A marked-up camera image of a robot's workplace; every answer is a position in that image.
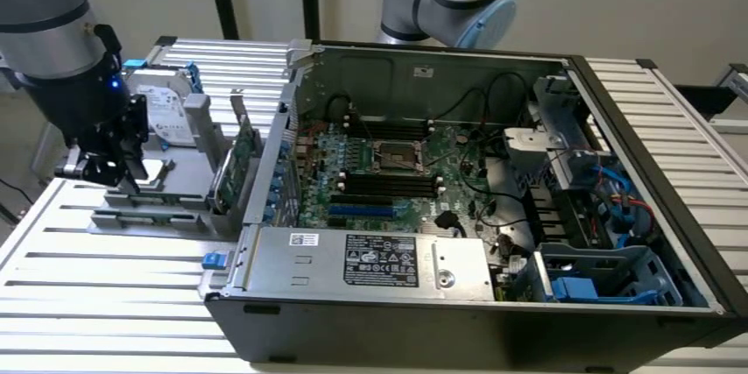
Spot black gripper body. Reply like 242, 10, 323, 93
23, 52, 149, 160

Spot blue expansion slot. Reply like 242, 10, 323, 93
329, 204, 394, 216

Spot black expansion slot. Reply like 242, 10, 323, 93
327, 216, 394, 228

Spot black RAM slot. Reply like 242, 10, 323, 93
346, 111, 435, 121
346, 129, 435, 139
338, 172, 445, 181
346, 123, 435, 133
338, 189, 445, 200
346, 117, 435, 127
338, 183, 445, 194
338, 177, 445, 187

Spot silver CPU chip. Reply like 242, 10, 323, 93
139, 158, 173, 183

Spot grey parts rack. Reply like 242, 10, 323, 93
86, 92, 246, 238

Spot silver hard disk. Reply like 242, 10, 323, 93
125, 68, 198, 148

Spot green graphics card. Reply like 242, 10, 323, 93
206, 110, 262, 216

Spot blue disk carrier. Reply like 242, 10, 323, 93
121, 57, 205, 95

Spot blue case latch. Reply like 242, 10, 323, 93
201, 250, 229, 271

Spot silver power supply unit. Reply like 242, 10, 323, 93
230, 226, 499, 304

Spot metal CPU socket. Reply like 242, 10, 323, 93
365, 138, 430, 174

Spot green motherboard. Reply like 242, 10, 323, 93
290, 122, 499, 240

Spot black open PC case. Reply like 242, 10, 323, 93
202, 39, 748, 365

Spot metal disk bay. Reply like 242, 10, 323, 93
501, 74, 617, 190

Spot blue plastic connector block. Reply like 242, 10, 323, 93
551, 276, 602, 304

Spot grey plastic drive cage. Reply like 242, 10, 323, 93
522, 241, 687, 306

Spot aluminium profile bar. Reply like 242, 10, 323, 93
706, 64, 748, 135

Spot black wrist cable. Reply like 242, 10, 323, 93
91, 22, 126, 60

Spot thin black floor cable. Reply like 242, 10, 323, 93
0, 175, 33, 227

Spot black wire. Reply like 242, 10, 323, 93
483, 70, 533, 131
323, 92, 354, 122
437, 86, 491, 124

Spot blue wire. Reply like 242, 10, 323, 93
589, 162, 634, 249

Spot red wire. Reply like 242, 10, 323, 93
618, 197, 658, 236

